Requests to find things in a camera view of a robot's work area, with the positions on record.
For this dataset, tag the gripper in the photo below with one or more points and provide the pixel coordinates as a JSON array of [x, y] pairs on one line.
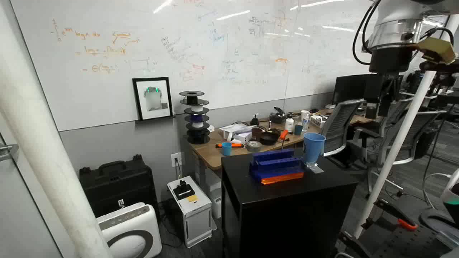
[[391, 61]]

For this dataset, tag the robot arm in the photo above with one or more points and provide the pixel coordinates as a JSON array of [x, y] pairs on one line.
[[398, 12]]

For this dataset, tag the large blue plastic cup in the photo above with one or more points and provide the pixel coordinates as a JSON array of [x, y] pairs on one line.
[[313, 147]]

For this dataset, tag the small teal cup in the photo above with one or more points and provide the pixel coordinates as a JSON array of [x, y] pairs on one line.
[[298, 130], [226, 149]]

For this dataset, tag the blue and orange tool holder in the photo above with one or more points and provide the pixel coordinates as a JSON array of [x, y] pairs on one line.
[[276, 166]]

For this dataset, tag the row of monitors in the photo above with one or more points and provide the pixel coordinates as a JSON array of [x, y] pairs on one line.
[[349, 89]]

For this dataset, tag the white pole stand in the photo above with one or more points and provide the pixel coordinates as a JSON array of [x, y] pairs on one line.
[[401, 143], [43, 154]]

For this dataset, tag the row of grey office chairs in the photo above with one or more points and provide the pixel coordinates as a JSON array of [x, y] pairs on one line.
[[340, 125]]

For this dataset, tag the white box of parts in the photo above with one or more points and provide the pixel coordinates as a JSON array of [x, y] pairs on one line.
[[317, 121]]

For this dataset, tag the clear water bottle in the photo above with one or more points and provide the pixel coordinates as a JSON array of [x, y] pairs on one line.
[[305, 122]]

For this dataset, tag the piece of grey tape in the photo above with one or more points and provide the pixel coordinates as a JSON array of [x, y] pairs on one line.
[[317, 169]]

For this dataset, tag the white plastic bottle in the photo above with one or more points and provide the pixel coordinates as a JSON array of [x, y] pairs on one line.
[[289, 124]]

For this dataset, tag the black kettle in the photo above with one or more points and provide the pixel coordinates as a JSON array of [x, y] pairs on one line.
[[278, 116]]

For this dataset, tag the black pan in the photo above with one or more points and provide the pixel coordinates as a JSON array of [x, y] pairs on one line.
[[269, 138]]

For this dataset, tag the black and orange clamp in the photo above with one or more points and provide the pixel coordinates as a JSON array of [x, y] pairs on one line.
[[407, 224]]

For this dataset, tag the black pump dispenser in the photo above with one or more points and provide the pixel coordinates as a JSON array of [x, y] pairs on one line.
[[255, 120]]

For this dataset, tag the roll of grey tape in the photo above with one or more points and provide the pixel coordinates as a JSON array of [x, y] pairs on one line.
[[254, 146]]

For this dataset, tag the black cabinet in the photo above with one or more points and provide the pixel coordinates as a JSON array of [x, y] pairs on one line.
[[287, 211]]

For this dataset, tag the white cardboard box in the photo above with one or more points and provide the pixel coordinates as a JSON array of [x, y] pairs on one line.
[[242, 138]]

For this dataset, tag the orange utility knife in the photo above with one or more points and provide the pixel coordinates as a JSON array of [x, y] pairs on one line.
[[235, 145]]

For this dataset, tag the wooden desk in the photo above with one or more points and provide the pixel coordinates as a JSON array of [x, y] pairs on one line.
[[211, 156]]

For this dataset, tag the stack of filament spools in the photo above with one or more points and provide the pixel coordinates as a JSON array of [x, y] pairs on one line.
[[195, 122]]

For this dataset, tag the white drawer cabinet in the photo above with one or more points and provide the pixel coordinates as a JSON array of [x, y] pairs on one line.
[[211, 190]]

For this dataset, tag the whiteboard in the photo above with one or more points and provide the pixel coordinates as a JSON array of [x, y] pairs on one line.
[[179, 53]]

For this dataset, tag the yellow sticky note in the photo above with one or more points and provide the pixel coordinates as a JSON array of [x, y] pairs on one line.
[[192, 198]]

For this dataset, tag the black device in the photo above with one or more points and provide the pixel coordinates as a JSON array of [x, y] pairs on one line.
[[183, 190]]

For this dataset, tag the white computer case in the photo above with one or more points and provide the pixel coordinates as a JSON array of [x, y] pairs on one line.
[[193, 218]]

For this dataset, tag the black framed picture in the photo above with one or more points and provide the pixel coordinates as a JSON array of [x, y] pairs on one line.
[[152, 98]]

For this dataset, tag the black hard case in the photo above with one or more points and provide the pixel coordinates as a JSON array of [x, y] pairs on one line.
[[118, 186]]

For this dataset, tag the white air purifier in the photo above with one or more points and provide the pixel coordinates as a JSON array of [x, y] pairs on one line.
[[132, 233]]

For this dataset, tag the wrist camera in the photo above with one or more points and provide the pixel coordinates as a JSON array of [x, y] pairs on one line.
[[435, 50]]

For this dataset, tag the wall socket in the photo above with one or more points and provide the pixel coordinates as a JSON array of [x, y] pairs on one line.
[[176, 159]]

